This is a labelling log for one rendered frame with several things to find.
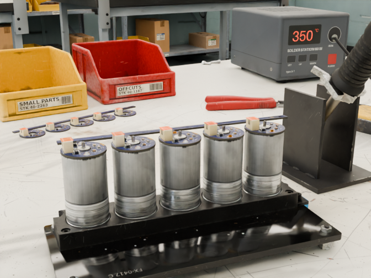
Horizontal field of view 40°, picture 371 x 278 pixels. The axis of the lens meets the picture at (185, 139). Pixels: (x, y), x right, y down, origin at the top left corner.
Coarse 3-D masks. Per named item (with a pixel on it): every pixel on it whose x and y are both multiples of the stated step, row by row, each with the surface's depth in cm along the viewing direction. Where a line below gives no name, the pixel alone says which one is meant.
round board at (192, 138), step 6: (186, 132) 31; (192, 132) 31; (174, 138) 29; (186, 138) 29; (192, 138) 29; (198, 138) 29; (168, 144) 29; (174, 144) 29; (180, 144) 29; (186, 144) 29; (192, 144) 29
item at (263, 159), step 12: (252, 144) 31; (264, 144) 31; (276, 144) 31; (252, 156) 31; (264, 156) 31; (276, 156) 31; (252, 168) 31; (264, 168) 31; (276, 168) 31; (252, 180) 32; (264, 180) 31; (276, 180) 32; (252, 192) 32; (264, 192) 32; (276, 192) 32
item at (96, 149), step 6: (90, 144) 29; (96, 144) 29; (102, 144) 29; (60, 150) 28; (78, 150) 27; (90, 150) 28; (96, 150) 28; (102, 150) 28; (66, 156) 27; (72, 156) 27; (78, 156) 27; (84, 156) 27; (90, 156) 27; (96, 156) 27
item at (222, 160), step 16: (208, 144) 30; (224, 144) 30; (240, 144) 30; (208, 160) 30; (224, 160) 30; (240, 160) 30; (208, 176) 31; (224, 176) 30; (240, 176) 31; (208, 192) 31; (224, 192) 31; (240, 192) 31
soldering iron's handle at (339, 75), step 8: (368, 24) 33; (368, 32) 33; (360, 40) 34; (368, 40) 33; (360, 48) 34; (368, 48) 33; (352, 56) 35; (360, 56) 34; (368, 56) 34; (344, 64) 35; (352, 64) 35; (360, 64) 34; (368, 64) 34; (336, 72) 36; (344, 72) 35; (352, 72) 35; (360, 72) 35; (368, 72) 35; (336, 80) 36; (344, 80) 36; (352, 80) 35; (360, 80) 35; (344, 88) 36; (352, 88) 36; (360, 88) 36
